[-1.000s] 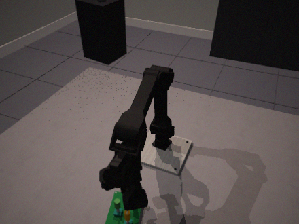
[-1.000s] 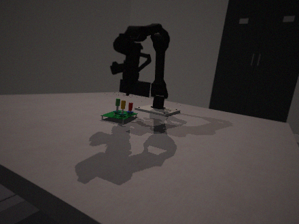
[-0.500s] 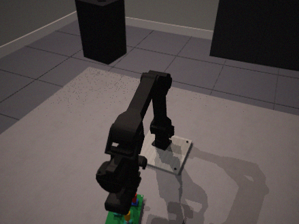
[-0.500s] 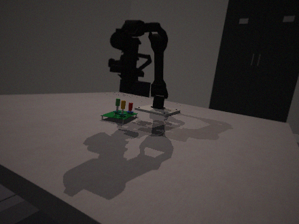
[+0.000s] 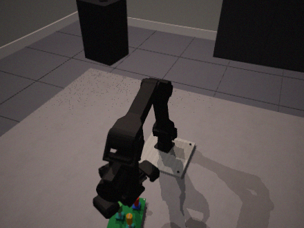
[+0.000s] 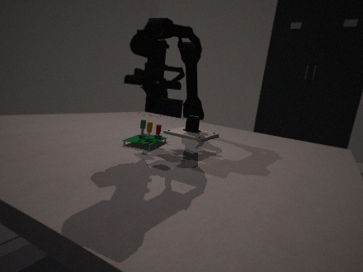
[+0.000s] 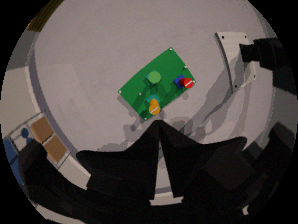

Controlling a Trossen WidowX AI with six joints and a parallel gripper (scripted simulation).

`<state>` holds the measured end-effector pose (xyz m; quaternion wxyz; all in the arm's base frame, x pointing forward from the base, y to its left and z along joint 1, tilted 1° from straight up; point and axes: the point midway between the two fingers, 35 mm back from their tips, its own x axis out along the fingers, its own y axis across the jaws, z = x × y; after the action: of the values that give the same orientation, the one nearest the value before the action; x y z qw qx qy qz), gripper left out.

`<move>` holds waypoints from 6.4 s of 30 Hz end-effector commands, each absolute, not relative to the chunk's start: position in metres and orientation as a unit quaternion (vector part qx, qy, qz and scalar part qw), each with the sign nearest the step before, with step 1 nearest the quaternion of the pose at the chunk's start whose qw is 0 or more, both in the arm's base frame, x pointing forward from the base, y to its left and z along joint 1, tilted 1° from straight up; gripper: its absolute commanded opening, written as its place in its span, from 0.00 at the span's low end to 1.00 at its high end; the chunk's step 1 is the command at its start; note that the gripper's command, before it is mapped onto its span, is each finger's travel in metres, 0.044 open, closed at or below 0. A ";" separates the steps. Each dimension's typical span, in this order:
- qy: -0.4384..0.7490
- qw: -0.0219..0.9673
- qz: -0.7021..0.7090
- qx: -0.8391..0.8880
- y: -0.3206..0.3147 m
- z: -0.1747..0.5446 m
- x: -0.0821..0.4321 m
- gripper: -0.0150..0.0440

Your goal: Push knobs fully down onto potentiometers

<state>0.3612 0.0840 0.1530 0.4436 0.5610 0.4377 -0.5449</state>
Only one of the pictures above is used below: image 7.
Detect green circuit board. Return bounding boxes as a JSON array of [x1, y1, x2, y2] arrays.
[[117, 47, 197, 121]]

